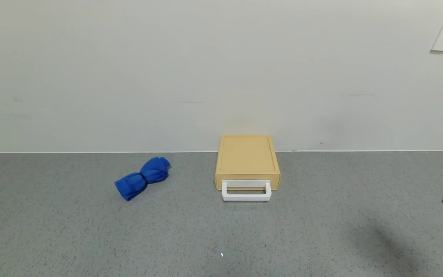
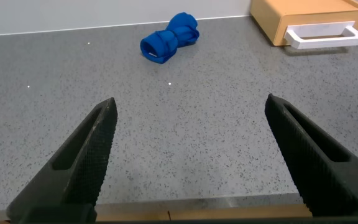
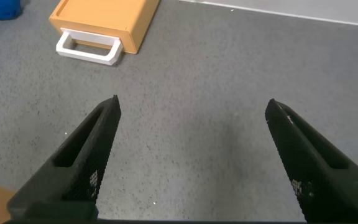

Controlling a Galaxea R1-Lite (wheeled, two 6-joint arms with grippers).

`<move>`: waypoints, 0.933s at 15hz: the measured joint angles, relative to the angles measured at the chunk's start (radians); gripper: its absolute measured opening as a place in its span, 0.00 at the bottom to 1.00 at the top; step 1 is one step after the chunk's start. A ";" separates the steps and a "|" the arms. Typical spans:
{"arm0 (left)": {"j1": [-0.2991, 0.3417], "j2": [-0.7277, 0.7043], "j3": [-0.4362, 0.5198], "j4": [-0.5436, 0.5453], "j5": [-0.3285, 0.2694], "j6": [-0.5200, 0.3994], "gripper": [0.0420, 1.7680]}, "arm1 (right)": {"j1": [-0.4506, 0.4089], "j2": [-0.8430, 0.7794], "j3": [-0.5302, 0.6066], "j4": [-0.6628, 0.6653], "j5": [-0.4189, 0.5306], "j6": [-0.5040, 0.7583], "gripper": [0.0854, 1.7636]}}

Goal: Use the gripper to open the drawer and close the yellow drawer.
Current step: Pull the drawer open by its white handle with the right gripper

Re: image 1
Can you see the yellow drawer cabinet housing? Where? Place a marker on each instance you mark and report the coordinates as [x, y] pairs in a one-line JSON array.
[[247, 156]]

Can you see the blue rolled cloth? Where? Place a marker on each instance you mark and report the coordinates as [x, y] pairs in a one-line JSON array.
[[144, 177]]

